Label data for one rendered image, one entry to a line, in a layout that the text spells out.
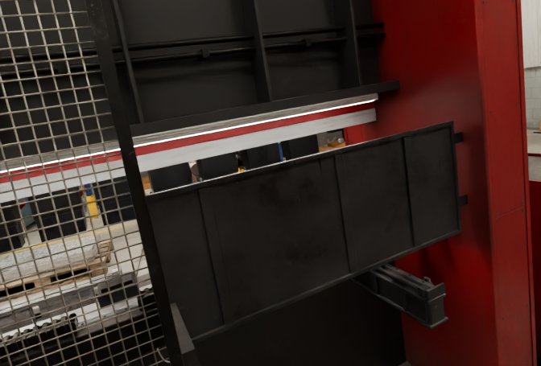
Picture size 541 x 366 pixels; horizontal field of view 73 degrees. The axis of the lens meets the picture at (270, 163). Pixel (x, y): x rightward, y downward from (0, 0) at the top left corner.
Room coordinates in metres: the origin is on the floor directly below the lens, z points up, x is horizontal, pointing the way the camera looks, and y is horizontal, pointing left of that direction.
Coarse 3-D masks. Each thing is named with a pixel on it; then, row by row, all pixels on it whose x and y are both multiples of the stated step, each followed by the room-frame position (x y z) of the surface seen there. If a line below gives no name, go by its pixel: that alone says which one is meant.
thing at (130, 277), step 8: (112, 272) 1.28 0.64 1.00; (128, 272) 1.18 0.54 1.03; (112, 280) 1.14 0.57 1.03; (120, 280) 1.13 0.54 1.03; (128, 280) 1.12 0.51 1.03; (104, 288) 1.09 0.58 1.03; (112, 288) 1.09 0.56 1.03; (128, 288) 1.09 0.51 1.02; (136, 288) 1.10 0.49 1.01; (104, 296) 1.07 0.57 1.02; (112, 296) 1.07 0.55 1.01; (120, 296) 1.08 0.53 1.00; (128, 296) 1.09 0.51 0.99; (104, 304) 1.06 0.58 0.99
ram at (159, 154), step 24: (288, 120) 1.63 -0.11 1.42; (312, 120) 1.67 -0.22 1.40; (336, 120) 1.72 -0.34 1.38; (360, 120) 1.78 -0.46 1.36; (168, 144) 1.42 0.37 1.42; (192, 144) 1.45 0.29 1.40; (216, 144) 1.49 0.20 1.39; (240, 144) 1.53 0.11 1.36; (264, 144) 1.57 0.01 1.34; (24, 168) 1.23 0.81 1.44; (72, 168) 1.28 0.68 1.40; (96, 168) 1.31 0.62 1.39; (144, 168) 1.38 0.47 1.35; (24, 192) 1.22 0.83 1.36
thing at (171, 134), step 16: (368, 96) 1.55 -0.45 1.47; (272, 112) 1.37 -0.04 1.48; (288, 112) 1.40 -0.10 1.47; (304, 112) 1.42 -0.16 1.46; (192, 128) 1.25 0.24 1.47; (208, 128) 1.28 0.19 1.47; (224, 128) 1.29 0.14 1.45; (112, 144) 1.15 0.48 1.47; (16, 160) 1.05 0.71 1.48; (32, 160) 1.06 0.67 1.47; (48, 160) 1.08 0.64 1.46
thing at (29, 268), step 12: (72, 240) 4.28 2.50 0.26; (84, 240) 4.20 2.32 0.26; (24, 252) 4.11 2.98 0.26; (36, 252) 4.04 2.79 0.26; (72, 252) 3.83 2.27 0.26; (96, 252) 4.00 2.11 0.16; (0, 264) 3.83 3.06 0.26; (12, 264) 3.76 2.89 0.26; (24, 264) 3.70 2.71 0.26; (36, 264) 3.64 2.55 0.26; (48, 264) 3.65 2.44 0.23; (60, 264) 3.69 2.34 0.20; (72, 264) 3.72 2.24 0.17; (0, 276) 3.53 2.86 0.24; (12, 276) 3.56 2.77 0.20
